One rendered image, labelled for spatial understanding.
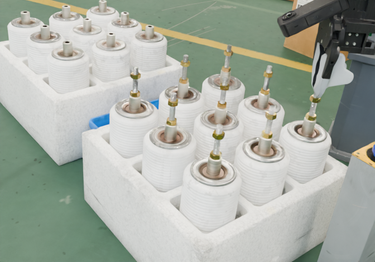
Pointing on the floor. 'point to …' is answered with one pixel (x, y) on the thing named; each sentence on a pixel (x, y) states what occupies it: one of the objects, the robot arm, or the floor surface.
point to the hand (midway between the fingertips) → (315, 88)
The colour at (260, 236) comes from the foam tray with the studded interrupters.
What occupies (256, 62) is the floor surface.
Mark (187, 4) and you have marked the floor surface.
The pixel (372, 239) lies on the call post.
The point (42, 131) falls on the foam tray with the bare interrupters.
